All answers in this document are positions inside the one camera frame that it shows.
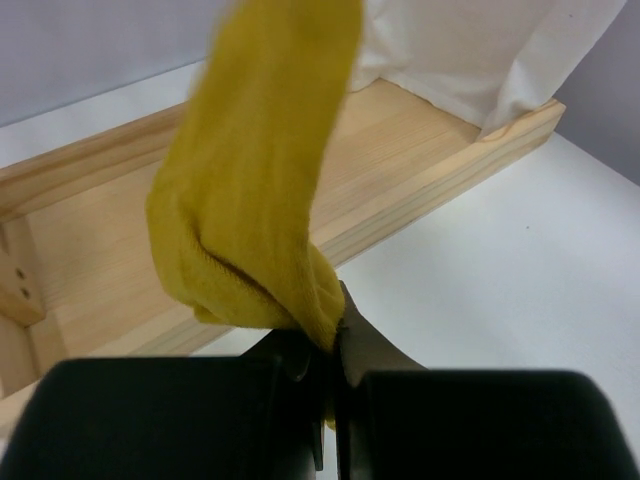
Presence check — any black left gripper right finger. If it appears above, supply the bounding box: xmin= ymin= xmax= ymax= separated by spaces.
xmin=335 ymin=299 xmax=631 ymax=479

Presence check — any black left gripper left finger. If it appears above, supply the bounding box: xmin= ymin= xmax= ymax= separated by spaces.
xmin=9 ymin=331 xmax=325 ymax=479

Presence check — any yellow bear pattern sock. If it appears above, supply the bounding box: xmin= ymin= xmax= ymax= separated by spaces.
xmin=145 ymin=0 xmax=365 ymax=431

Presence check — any wooden clothes rack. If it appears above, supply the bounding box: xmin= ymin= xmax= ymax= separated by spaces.
xmin=1 ymin=80 xmax=565 ymax=437

